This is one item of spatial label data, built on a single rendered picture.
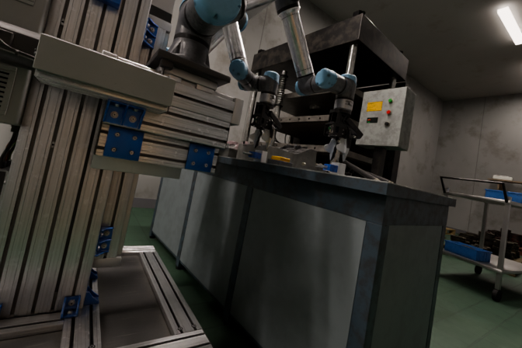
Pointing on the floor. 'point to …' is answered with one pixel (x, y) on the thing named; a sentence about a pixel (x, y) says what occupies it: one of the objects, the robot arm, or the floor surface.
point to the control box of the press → (386, 123)
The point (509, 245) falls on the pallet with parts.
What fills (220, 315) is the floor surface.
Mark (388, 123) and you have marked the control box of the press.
